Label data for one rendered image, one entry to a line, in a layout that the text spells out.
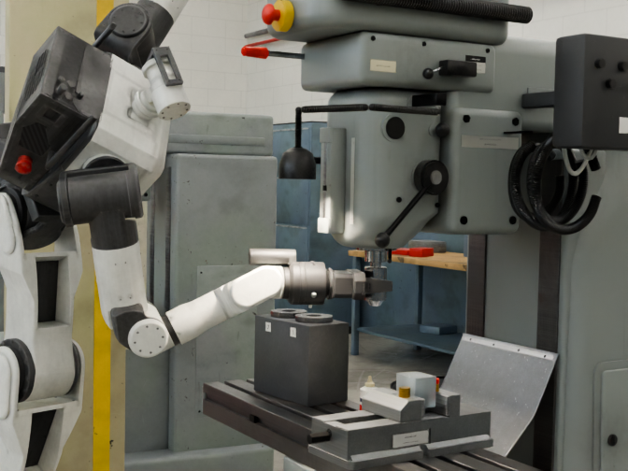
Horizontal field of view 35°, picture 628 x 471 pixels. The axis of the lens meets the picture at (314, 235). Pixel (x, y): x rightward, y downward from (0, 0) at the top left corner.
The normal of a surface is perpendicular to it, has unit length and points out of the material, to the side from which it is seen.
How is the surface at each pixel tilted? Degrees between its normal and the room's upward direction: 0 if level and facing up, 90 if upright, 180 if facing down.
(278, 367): 90
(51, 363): 81
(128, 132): 58
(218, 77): 90
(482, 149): 90
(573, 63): 90
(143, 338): 103
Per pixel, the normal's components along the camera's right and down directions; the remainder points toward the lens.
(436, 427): 0.54, 0.05
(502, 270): -0.86, 0.01
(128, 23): 0.00, -0.41
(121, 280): 0.32, 0.27
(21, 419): 0.74, 0.18
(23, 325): -0.66, 0.03
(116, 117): 0.65, -0.48
